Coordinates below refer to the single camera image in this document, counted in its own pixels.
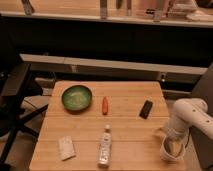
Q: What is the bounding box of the wooden table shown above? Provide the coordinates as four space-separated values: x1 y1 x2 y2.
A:
30 81 186 171

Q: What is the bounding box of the black rectangular block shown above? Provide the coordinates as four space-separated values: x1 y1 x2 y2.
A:
139 100 153 119

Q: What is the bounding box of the white ceramic cup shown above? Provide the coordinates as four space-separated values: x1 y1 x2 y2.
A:
160 136 185 162

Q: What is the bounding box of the orange carrot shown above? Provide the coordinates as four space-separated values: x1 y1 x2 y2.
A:
102 97 108 115

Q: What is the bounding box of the clear plastic bottle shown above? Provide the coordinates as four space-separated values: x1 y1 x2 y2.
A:
98 125 111 168

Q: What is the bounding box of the black office chair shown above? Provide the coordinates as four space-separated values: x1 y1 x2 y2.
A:
0 14 47 171

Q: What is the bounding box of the green ceramic bowl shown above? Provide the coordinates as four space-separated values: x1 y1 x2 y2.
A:
61 85 92 111

